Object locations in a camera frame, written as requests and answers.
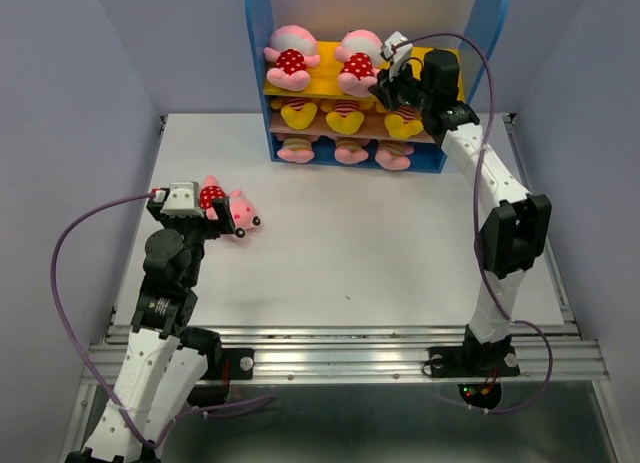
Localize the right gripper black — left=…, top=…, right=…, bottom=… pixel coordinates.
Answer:
left=366, top=57, right=433, bottom=113

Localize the yellow bear plush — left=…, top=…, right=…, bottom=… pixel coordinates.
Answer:
left=320, top=99, right=374, bottom=135
left=270, top=96, right=318, bottom=130
left=376, top=103, right=424, bottom=140

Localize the pink pig plush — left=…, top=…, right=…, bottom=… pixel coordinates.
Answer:
left=334, top=29, right=384, bottom=98
left=264, top=25, right=321, bottom=92

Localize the pink pig plush dotted dress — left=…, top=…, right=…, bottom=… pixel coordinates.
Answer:
left=199, top=175, right=261, bottom=239

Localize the pink plush striped body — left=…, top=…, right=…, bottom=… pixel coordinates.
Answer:
left=334, top=137, right=370, bottom=165

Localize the pink frog plush striped shirt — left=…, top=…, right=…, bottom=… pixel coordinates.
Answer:
left=276, top=133, right=319, bottom=164

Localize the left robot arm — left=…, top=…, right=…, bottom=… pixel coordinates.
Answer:
left=66, top=188, right=235, bottom=462

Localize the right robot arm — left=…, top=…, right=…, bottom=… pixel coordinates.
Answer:
left=370, top=45, right=552, bottom=378

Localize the brown lower shelf board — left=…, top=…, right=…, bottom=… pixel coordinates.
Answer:
left=269, top=113, right=453, bottom=145

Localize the blue wooden toy shelf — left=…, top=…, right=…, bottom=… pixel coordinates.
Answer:
left=245, top=0, right=510, bottom=169

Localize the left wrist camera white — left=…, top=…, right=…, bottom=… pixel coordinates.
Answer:
left=150, top=181, right=204, bottom=217

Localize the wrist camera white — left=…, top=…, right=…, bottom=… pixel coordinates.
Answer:
left=380, top=31, right=413, bottom=81
left=150, top=181, right=204, bottom=217

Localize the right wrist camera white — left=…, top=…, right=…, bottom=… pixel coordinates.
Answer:
left=380, top=31, right=413, bottom=81

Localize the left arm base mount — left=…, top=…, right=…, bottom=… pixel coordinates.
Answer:
left=187, top=348, right=254, bottom=407

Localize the aluminium rail frame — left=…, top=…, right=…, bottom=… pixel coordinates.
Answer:
left=58, top=113, right=627, bottom=463

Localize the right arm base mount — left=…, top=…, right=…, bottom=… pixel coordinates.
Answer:
left=421, top=346, right=520, bottom=410

